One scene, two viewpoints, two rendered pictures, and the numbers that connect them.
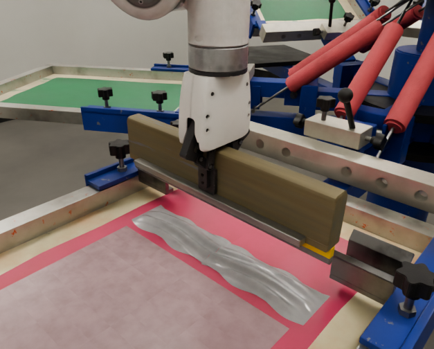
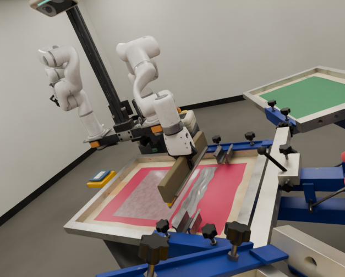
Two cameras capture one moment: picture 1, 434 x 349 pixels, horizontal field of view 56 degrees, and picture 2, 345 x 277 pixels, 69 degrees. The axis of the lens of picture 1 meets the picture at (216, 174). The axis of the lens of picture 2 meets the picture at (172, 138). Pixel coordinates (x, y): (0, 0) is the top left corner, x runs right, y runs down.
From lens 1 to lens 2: 0.99 m
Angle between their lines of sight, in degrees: 75
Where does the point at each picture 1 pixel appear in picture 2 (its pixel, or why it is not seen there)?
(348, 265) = (182, 216)
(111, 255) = not seen: hidden behind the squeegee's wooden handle
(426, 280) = (158, 226)
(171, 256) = (189, 184)
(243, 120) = (184, 149)
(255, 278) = (187, 205)
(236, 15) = (160, 118)
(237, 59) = (166, 131)
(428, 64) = not seen: outside the picture
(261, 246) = (207, 199)
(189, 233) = (203, 181)
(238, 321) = (167, 210)
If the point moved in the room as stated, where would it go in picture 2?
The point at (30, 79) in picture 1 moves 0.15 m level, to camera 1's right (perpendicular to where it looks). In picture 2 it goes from (296, 78) to (311, 79)
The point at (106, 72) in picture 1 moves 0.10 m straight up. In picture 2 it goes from (339, 75) to (338, 59)
